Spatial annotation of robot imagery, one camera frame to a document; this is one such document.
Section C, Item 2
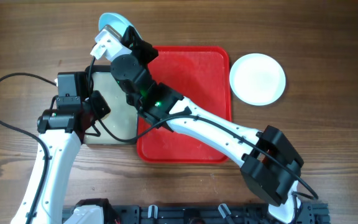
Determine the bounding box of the light blue plate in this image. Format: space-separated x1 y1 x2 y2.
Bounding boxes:
98 12 134 37

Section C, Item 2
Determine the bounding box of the white plate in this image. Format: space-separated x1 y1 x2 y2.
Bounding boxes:
229 53 287 106

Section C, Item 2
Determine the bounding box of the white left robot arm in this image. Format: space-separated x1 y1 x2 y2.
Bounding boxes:
12 72 109 223

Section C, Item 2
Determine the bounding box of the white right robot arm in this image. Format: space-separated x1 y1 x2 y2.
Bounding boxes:
108 26 304 223

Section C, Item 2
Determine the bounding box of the red plastic tray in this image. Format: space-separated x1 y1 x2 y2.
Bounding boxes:
137 46 232 164

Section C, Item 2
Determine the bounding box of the black water basin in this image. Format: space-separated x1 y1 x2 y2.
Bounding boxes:
84 65 137 146

